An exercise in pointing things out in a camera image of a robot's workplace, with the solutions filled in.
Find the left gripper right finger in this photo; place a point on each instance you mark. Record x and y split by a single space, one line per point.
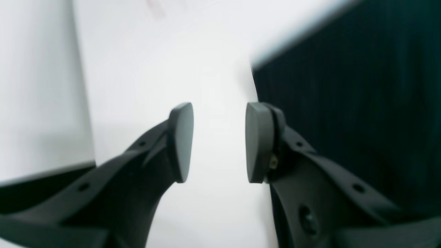
325 206

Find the black t-shirt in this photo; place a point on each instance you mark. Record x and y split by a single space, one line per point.
363 88

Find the black table frame rail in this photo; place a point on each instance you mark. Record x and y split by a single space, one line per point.
22 193

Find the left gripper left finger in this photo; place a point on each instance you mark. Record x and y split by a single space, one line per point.
113 205

